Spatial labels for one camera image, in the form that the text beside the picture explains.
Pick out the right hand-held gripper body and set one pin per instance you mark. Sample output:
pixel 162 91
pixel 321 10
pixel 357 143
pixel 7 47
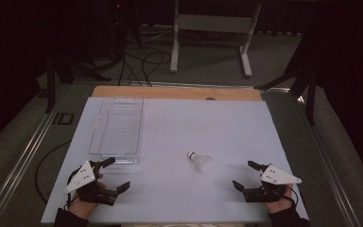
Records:
pixel 277 177

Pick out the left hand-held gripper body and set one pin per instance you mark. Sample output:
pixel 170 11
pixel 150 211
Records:
pixel 83 176

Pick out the clear plastic tray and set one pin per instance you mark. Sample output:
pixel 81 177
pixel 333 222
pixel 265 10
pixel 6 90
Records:
pixel 116 132

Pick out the white shuttlecock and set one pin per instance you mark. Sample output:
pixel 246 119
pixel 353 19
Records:
pixel 201 161

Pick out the person's right hand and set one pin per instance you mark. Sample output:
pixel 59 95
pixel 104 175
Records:
pixel 280 206

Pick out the person's left hand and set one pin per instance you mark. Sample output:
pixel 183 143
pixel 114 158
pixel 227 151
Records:
pixel 82 208

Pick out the white board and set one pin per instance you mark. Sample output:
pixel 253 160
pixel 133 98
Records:
pixel 182 132

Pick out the black tripod stand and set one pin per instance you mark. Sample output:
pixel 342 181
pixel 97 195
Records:
pixel 310 94
pixel 52 75

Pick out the aluminium rail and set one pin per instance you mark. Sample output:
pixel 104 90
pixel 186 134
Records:
pixel 331 170
pixel 22 157

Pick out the black floor bracket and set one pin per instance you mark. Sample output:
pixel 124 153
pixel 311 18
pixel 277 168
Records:
pixel 63 118

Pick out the white metal stand frame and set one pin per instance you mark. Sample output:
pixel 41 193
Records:
pixel 214 23

